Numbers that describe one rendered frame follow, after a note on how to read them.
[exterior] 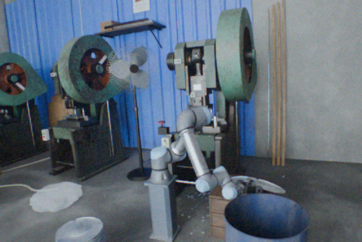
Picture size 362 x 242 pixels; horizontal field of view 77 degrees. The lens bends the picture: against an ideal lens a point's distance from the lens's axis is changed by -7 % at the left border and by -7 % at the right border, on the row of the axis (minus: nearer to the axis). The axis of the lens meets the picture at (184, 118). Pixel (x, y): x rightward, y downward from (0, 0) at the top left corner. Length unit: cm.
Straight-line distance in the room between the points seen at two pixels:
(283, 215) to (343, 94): 222
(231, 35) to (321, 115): 193
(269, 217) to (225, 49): 119
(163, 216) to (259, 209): 69
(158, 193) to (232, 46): 120
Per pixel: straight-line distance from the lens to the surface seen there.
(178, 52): 234
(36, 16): 594
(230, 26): 197
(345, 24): 350
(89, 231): 173
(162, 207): 182
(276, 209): 155
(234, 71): 190
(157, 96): 391
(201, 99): 228
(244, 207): 152
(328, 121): 349
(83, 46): 301
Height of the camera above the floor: 117
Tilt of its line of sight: 10 degrees down
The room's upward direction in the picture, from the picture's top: 3 degrees counter-clockwise
